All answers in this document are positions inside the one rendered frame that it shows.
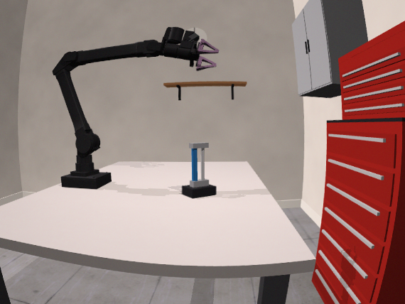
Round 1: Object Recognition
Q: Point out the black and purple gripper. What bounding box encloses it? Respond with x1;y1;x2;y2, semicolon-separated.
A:
177;39;219;71

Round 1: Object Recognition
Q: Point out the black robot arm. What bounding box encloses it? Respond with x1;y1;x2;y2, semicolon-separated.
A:
53;27;200;177

